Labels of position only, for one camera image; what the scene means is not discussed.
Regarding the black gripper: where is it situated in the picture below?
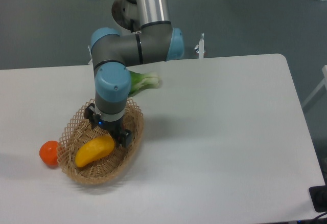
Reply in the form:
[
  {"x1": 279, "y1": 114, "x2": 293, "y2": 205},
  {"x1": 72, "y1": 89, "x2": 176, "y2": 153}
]
[{"x1": 84, "y1": 103, "x2": 132, "y2": 148}]

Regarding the yellow mango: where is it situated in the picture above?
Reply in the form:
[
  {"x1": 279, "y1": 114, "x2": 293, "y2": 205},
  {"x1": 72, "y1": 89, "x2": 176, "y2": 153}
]
[{"x1": 75, "y1": 135, "x2": 115, "y2": 168}]

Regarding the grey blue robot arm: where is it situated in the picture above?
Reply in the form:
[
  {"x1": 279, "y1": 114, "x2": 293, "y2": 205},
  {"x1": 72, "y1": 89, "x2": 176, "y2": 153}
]
[{"x1": 84, "y1": 0, "x2": 184, "y2": 147}]

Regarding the woven wicker basket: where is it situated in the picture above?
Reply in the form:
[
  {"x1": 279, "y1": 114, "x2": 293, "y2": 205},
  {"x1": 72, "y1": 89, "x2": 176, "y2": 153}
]
[{"x1": 57, "y1": 98, "x2": 144, "y2": 185}]

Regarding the green bok choy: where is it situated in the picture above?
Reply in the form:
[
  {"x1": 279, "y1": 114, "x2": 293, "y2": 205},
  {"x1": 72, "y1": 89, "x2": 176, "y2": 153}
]
[{"x1": 128, "y1": 71, "x2": 160, "y2": 97}]

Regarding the orange tangerine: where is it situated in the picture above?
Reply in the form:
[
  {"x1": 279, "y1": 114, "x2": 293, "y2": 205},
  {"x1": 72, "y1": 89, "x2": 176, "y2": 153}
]
[{"x1": 39, "y1": 140, "x2": 59, "y2": 168}]

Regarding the black device at edge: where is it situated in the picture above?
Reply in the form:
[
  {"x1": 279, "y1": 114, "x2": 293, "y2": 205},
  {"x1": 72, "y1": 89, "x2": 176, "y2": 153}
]
[{"x1": 309, "y1": 185, "x2": 326, "y2": 213}]

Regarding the white metal base bracket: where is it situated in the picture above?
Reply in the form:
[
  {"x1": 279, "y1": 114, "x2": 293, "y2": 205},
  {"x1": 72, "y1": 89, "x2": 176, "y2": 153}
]
[{"x1": 87, "y1": 33, "x2": 207, "y2": 65}]

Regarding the white frame at right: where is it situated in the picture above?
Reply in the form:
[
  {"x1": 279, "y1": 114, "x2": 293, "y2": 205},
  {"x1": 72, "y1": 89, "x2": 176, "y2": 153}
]
[{"x1": 301, "y1": 65, "x2": 326, "y2": 113}]

